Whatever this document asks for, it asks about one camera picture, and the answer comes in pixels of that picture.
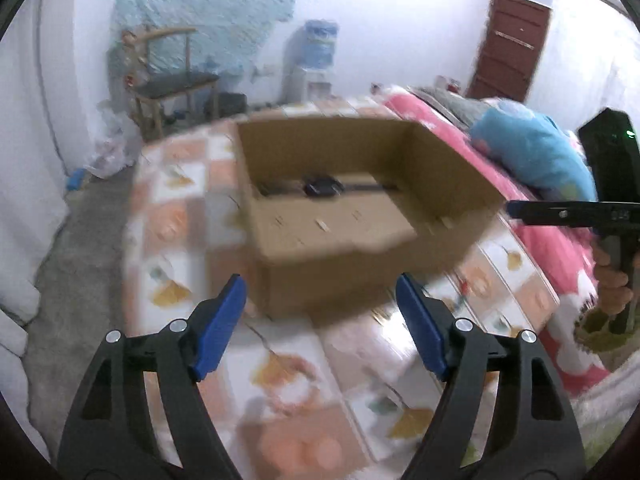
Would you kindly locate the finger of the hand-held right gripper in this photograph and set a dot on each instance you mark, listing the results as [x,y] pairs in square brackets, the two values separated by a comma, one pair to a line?
[550,212]

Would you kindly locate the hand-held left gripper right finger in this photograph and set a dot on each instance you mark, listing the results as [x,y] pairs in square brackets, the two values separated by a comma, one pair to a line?
[420,325]

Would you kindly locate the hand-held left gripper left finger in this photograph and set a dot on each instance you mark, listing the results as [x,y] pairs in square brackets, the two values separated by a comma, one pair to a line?
[220,325]

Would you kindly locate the brown cardboard box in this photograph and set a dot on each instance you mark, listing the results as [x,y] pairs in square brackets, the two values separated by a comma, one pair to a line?
[325,270]

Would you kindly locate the dark blue smartwatch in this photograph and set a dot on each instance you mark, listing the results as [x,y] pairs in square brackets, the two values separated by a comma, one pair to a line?
[324,186]

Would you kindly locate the person's right hand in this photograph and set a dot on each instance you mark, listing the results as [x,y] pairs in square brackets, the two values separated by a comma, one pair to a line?
[612,287]

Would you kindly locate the blue pillow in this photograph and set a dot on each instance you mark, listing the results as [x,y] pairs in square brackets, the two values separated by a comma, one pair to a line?
[530,145]

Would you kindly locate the tile patterned table cover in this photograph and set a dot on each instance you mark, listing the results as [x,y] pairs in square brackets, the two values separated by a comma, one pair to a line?
[300,360]

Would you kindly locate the green fluffy rug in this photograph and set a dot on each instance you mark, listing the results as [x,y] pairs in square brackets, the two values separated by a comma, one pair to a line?
[595,335]

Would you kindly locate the grey blanket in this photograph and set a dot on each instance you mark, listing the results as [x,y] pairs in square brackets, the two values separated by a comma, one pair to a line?
[450,107]

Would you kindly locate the brown door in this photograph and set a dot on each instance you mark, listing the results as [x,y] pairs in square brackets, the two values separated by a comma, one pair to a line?
[510,45]

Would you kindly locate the white fluffy blanket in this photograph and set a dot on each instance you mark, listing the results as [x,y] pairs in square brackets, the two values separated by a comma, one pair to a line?
[600,390]

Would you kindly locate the clear plastic bag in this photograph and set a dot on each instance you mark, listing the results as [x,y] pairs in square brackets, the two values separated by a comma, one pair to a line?
[112,155]

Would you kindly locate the small blue object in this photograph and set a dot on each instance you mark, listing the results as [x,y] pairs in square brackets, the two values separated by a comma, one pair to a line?
[76,180]

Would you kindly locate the white curtain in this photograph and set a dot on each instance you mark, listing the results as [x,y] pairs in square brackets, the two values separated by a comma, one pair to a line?
[20,210]

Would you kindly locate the white water dispenser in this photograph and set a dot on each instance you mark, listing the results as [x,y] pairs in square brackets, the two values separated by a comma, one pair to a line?
[300,85]

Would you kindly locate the blue water jug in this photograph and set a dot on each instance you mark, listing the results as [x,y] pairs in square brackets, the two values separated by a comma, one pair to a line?
[320,45]

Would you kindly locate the wooden chair with cloth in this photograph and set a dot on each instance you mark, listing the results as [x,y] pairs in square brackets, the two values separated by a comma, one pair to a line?
[200,0]

